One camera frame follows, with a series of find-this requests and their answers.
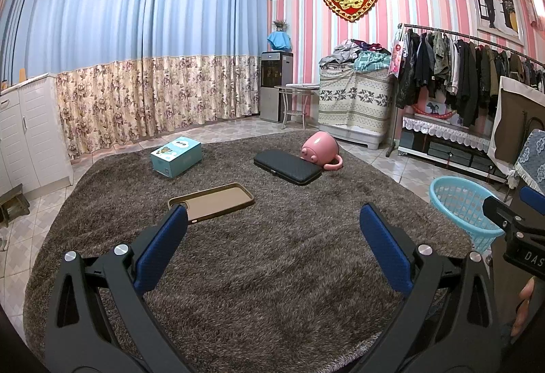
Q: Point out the grey water dispenser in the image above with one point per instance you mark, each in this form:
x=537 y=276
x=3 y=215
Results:
x=274 y=96

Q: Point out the brown phone case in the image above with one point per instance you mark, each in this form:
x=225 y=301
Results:
x=217 y=203

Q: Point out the white cabinet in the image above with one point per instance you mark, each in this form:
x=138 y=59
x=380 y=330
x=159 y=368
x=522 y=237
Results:
x=34 y=134

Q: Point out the low cabinet with lace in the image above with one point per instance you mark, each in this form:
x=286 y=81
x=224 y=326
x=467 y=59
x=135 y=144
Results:
x=443 y=149

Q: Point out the brown shaggy rug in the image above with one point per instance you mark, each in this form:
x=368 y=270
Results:
x=264 y=305

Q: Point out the teal cardboard box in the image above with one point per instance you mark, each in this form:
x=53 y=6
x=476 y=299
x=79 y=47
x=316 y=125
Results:
x=176 y=156

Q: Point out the blue cloth cover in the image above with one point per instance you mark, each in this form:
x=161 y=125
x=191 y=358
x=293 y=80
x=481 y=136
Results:
x=280 y=40

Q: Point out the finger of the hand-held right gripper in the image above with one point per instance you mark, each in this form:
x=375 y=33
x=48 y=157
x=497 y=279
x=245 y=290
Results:
x=532 y=198
x=504 y=213

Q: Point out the light blue plastic basket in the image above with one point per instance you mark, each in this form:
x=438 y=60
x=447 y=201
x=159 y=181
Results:
x=451 y=203

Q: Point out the row of hanging clothes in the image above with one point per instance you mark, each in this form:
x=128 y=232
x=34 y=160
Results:
x=464 y=66

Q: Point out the small wooden stool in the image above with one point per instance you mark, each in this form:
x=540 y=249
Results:
x=15 y=203

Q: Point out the small metal table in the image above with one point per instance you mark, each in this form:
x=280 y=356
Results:
x=298 y=87

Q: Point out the pink pig mug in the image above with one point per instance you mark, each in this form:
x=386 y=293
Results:
x=319 y=147

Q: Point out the blue patterned cloth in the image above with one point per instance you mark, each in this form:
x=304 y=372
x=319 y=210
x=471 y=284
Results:
x=530 y=156

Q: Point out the person's right hand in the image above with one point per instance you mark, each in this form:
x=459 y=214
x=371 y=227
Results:
x=524 y=305

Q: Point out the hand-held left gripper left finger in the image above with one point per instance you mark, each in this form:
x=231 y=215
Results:
x=164 y=245

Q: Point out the pink floral hanging bag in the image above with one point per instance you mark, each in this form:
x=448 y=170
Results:
x=396 y=54

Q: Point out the black flat case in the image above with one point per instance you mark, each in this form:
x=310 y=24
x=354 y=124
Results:
x=285 y=166

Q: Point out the blue and floral curtain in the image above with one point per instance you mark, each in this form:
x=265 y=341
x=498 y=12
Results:
x=127 y=24

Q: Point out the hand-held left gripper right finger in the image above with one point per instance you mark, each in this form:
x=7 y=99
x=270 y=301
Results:
x=383 y=247

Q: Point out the wall poster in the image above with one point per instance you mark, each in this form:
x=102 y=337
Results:
x=496 y=3

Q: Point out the pile of clothes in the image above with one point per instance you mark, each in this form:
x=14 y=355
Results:
x=353 y=54

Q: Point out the small potted plant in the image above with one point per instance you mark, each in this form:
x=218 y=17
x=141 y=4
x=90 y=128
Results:
x=280 y=25

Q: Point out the metal clothes rack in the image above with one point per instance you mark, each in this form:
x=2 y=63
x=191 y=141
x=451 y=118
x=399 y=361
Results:
x=443 y=32

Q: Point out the cream cloth covered chair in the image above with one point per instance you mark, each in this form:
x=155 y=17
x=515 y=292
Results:
x=511 y=122

